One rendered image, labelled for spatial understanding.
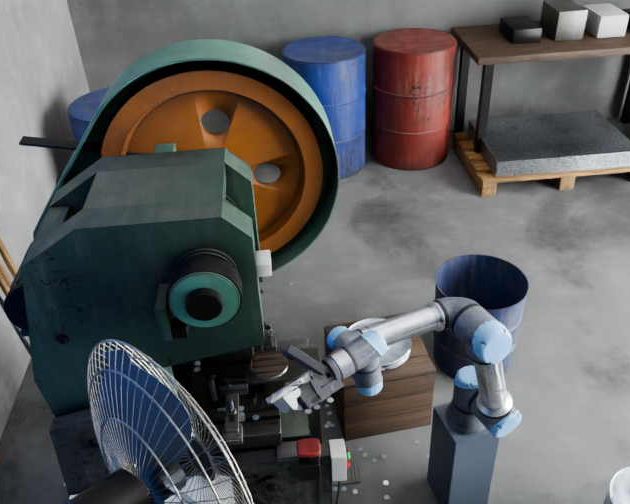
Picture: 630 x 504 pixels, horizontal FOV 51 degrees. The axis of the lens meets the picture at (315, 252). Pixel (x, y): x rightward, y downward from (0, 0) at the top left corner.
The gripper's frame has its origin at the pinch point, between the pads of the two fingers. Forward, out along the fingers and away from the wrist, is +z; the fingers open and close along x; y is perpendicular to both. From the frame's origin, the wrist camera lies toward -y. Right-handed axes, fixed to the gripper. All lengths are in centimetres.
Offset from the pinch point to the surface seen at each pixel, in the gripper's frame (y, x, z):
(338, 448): 26, 47, -21
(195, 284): -32.9, -8.2, 1.2
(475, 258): -3, 116, -143
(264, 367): -9, 54, -15
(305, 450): 19.0, 32.7, -9.1
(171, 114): -90, 23, -24
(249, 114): -78, 20, -45
